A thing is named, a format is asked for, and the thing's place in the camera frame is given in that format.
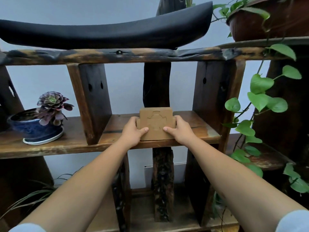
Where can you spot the black curved ornament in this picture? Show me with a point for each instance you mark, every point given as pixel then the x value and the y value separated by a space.
pixel 108 33

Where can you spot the person's left forearm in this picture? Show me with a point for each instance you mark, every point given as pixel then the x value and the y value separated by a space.
pixel 84 190

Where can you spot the blue ceramic plant pot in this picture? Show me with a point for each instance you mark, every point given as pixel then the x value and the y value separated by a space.
pixel 31 130

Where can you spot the brown plant pot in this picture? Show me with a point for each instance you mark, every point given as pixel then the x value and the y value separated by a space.
pixel 277 21

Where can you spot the green pothos vine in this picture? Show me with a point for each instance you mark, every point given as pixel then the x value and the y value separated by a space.
pixel 260 83

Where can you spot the thick brown cardboard piece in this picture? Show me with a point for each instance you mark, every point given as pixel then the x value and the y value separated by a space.
pixel 157 123

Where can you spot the person's white shirt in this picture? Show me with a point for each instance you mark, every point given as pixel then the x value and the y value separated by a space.
pixel 294 222

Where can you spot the thin grass plant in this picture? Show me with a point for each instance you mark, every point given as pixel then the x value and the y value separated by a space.
pixel 36 194

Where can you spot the rustic wooden shelf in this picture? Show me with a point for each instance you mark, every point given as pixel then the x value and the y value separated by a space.
pixel 91 99

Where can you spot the purple succulent plant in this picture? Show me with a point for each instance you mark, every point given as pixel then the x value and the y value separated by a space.
pixel 52 101

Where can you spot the person's right forearm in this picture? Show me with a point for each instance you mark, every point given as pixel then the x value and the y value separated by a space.
pixel 229 186

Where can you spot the person's right hand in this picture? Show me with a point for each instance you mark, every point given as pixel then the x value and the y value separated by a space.
pixel 183 134

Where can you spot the person's left hand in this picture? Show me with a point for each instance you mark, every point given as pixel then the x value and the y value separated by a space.
pixel 131 135

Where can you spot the white pot saucer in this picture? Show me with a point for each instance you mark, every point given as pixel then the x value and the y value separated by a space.
pixel 48 140

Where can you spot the carved dark wood piece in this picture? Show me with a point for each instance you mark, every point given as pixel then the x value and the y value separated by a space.
pixel 163 186

